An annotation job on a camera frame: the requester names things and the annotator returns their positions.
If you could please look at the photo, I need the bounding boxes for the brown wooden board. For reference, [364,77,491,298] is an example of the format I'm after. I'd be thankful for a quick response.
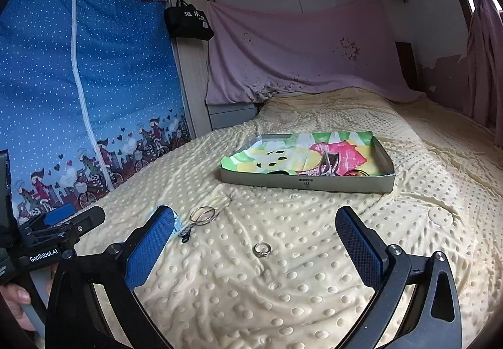
[395,42,419,90]

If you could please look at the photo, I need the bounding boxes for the pink curtain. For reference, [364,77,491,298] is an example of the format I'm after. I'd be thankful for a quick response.
[428,0,503,134]

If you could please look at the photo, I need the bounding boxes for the key rings with black charm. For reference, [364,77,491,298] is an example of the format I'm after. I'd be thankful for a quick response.
[181,206,220,243]

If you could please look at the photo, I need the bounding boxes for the blue dotted fabric wardrobe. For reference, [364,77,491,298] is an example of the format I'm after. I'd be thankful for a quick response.
[0,0,193,224]

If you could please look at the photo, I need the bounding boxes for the yellow dotted blanket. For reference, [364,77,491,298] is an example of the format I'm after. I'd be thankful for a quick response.
[51,88,503,349]

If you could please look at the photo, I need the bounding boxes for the grey hair claw clip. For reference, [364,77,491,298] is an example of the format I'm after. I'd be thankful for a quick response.
[319,150,342,177]

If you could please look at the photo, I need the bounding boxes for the metal tray with colourful lining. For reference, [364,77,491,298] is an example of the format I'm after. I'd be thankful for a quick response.
[219,131,395,193]

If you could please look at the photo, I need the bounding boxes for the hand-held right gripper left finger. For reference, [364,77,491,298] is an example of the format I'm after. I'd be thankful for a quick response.
[44,205,175,349]

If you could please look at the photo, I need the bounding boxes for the grey bedside drawer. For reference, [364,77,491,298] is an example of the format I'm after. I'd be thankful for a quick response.
[207,101,260,130]

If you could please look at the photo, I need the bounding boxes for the pink hanging sheet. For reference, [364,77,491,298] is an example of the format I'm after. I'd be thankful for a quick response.
[206,0,427,105]

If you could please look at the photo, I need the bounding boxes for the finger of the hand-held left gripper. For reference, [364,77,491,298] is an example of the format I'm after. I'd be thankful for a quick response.
[18,202,77,236]
[27,205,106,251]

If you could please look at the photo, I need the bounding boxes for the light wooden cabinet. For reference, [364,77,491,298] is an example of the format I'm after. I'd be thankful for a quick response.
[169,0,213,138]

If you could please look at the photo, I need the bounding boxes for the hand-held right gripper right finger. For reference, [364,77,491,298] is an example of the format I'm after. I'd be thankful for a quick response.
[335,206,462,349]

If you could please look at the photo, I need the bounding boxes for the person's left hand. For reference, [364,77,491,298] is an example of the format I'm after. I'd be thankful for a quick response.
[0,276,55,332]

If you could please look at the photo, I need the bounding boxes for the black tote bag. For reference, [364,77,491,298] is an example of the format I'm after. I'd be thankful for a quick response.
[164,0,215,40]

